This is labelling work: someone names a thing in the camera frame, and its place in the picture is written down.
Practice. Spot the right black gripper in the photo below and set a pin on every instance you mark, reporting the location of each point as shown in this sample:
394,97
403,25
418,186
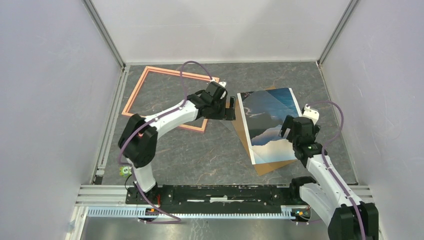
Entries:
287,123

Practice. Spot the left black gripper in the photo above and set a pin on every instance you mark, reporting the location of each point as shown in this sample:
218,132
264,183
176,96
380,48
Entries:
226,114

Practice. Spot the mountain landscape photo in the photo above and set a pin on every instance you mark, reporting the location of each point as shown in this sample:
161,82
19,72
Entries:
271,122

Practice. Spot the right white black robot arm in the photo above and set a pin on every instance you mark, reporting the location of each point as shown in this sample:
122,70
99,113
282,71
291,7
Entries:
345,214

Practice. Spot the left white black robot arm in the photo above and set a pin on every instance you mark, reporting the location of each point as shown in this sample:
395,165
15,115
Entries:
138,141

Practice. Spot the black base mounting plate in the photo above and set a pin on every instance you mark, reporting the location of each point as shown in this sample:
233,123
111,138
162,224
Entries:
226,199

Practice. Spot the green owl sticker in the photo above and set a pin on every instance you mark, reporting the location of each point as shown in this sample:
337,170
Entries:
125,171

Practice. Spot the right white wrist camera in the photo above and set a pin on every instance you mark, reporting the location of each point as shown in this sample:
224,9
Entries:
310,113

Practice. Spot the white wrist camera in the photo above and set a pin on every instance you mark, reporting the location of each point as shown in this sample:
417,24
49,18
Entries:
310,113
223,83

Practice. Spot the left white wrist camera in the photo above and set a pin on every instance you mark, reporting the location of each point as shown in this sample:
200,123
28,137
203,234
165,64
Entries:
223,83

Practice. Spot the white slotted cable duct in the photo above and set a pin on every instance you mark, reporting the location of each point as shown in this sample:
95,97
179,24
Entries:
141,212

